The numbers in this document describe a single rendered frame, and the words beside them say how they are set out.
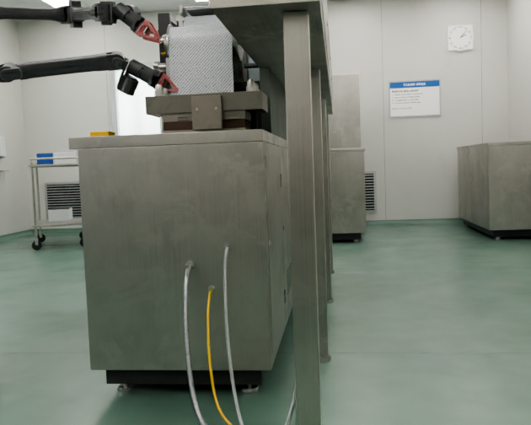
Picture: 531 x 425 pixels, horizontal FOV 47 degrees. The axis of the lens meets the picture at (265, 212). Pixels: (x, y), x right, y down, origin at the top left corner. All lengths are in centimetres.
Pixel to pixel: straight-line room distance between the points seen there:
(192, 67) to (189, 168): 45
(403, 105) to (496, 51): 127
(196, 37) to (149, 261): 84
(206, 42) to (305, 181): 99
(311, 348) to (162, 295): 73
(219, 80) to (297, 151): 88
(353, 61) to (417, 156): 141
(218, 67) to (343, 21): 576
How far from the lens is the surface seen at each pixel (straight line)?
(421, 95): 790
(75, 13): 280
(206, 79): 231
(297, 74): 149
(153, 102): 215
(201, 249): 205
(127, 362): 221
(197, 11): 271
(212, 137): 203
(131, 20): 246
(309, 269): 150
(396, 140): 784
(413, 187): 786
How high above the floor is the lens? 78
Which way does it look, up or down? 4 degrees down
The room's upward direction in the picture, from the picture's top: 2 degrees counter-clockwise
